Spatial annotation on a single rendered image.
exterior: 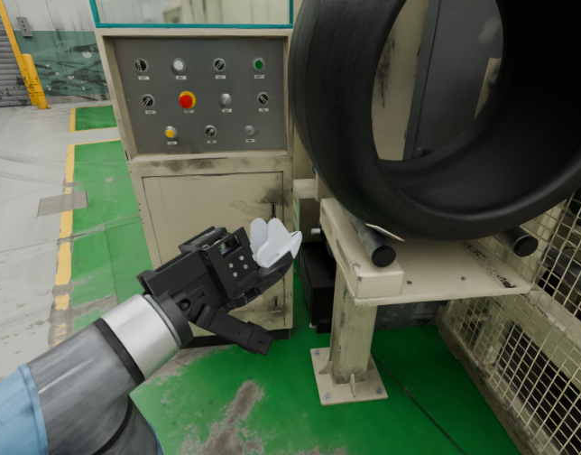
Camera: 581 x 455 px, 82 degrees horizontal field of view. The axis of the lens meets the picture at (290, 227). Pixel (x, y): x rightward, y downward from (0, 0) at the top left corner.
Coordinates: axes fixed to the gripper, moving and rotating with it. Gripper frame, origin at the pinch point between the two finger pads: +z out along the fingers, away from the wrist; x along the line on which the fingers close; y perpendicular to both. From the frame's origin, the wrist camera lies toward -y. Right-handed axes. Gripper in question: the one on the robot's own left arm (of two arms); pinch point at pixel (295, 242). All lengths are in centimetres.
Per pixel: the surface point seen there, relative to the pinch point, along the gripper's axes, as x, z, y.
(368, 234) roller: 3.4, 19.7, -9.8
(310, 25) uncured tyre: -1.6, 14.9, 25.8
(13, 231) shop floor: 288, -22, 4
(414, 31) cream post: 5, 57, 22
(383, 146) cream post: 16, 51, -1
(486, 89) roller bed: 1, 86, 1
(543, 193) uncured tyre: -20.6, 36.9, -10.6
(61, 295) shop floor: 188, -22, -33
